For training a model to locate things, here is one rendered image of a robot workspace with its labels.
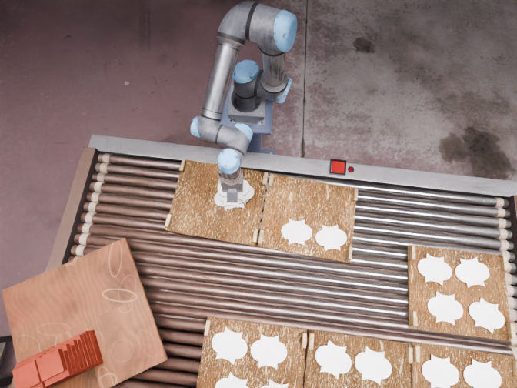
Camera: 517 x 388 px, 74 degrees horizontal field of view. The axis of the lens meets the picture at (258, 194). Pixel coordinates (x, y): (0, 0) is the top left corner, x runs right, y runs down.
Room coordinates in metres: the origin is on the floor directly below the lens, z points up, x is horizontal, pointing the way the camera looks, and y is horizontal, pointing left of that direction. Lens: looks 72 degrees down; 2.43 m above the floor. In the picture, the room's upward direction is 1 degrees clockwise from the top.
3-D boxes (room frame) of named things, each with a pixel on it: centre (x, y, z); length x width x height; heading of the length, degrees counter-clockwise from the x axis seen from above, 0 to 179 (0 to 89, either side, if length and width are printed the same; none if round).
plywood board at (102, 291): (-0.08, 0.66, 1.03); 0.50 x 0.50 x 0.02; 26
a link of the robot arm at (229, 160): (0.48, 0.11, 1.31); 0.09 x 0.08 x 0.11; 161
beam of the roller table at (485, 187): (0.65, -0.20, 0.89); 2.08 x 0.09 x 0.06; 85
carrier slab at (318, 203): (0.39, -0.23, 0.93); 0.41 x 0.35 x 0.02; 81
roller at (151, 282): (0.03, -0.14, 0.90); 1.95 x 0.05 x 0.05; 85
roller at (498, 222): (0.48, -0.18, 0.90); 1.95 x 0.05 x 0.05; 85
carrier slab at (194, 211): (0.46, 0.18, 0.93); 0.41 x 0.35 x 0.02; 82
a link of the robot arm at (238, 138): (0.58, 0.09, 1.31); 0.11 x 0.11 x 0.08; 71
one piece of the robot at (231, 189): (0.46, 0.11, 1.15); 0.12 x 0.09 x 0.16; 1
